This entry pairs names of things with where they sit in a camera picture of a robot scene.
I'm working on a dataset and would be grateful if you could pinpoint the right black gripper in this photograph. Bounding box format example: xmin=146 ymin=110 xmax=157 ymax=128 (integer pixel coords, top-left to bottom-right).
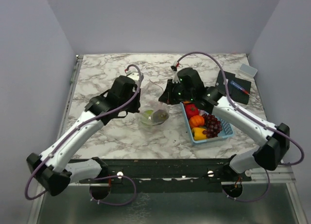
xmin=159 ymin=79 xmax=195 ymax=104

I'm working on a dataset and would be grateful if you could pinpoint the purple eggplant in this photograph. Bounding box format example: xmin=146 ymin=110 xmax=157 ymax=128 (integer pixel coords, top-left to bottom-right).
xmin=152 ymin=109 xmax=170 ymax=125

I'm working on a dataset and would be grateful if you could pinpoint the clear pink zip bag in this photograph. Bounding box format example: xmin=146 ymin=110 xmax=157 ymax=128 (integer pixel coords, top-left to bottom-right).
xmin=135 ymin=79 xmax=170 ymax=134

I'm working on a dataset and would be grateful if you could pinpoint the green cabbage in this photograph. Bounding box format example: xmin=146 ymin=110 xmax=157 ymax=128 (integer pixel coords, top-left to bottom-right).
xmin=140 ymin=109 xmax=154 ymax=126

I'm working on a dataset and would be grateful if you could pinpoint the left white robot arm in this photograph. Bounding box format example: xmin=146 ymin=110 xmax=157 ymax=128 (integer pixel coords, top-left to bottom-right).
xmin=26 ymin=73 xmax=143 ymax=196

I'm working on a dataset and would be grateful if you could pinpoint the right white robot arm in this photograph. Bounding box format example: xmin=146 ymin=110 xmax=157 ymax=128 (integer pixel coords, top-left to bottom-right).
xmin=158 ymin=68 xmax=290 ymax=181

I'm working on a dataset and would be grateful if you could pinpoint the red tomato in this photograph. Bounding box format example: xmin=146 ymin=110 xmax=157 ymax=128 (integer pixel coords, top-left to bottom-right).
xmin=184 ymin=104 xmax=199 ymax=119

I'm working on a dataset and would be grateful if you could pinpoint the orange mini pumpkin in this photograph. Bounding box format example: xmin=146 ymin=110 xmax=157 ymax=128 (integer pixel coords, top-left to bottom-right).
xmin=189 ymin=115 xmax=205 ymax=129

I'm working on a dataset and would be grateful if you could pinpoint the yellow bell pepper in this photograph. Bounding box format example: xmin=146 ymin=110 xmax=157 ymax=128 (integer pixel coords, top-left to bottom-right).
xmin=191 ymin=127 xmax=208 ymax=141

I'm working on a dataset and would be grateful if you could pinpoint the red grape bunch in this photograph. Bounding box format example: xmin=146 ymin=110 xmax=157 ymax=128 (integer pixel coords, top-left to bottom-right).
xmin=202 ymin=114 xmax=223 ymax=138

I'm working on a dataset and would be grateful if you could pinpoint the light blue plastic basket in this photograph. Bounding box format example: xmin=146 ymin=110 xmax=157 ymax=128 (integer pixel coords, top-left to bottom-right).
xmin=180 ymin=102 xmax=234 ymax=145

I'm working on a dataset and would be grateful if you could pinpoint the blue red screwdriver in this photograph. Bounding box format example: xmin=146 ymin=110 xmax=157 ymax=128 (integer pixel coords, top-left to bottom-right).
xmin=230 ymin=81 xmax=257 ymax=100

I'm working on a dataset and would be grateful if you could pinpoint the clear plastic lid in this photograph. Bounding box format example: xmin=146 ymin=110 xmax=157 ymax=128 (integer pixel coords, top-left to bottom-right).
xmin=239 ymin=64 xmax=258 ymax=78

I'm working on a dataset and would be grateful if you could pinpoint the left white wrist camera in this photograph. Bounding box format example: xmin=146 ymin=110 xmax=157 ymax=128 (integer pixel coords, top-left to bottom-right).
xmin=125 ymin=69 xmax=144 ymax=83

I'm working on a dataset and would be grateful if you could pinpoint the aluminium side rail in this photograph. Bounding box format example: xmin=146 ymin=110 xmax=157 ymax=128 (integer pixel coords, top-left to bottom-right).
xmin=56 ymin=55 xmax=84 ymax=140

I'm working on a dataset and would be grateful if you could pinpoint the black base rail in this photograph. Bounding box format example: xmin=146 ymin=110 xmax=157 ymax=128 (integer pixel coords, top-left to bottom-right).
xmin=79 ymin=158 xmax=251 ymax=193

